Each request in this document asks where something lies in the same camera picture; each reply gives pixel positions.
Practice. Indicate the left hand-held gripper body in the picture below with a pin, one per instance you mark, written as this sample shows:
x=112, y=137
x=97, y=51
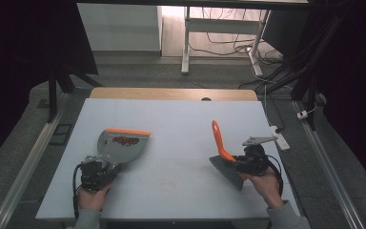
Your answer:
x=93, y=173

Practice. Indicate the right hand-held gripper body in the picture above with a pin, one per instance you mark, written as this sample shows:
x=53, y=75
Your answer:
x=255, y=159

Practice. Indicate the orange brush with grey bristles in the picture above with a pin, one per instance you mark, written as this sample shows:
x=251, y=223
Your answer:
x=224, y=152

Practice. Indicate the grey dustpan with orange edge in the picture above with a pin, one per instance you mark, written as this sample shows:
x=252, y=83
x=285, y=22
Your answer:
x=122, y=144

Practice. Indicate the pile of small brown beans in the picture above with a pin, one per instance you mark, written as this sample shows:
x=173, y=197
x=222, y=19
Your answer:
x=126, y=140

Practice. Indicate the person's left hand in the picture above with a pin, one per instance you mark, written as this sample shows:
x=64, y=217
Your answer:
x=92, y=198

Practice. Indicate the person's right hand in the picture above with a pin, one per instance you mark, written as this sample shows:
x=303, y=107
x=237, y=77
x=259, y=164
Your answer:
x=267, y=187

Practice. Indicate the white power strip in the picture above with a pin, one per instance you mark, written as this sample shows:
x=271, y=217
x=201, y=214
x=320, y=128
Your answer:
x=279, y=138

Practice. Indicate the small white adapter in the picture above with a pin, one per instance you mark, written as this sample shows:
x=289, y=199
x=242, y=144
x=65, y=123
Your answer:
x=302, y=114

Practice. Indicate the wooden table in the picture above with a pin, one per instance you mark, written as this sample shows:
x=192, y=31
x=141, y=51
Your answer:
x=171, y=94

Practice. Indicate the dark curtain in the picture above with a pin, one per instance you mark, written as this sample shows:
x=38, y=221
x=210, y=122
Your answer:
x=359, y=95
x=19, y=63

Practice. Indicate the white cabinet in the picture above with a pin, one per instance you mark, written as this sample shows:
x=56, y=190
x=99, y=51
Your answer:
x=120, y=27

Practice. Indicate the aluminium rail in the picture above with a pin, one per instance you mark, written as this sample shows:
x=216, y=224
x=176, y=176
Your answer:
x=327, y=165
x=28, y=159

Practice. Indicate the white desk frame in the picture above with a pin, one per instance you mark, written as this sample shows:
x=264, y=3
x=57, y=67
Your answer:
x=222, y=25

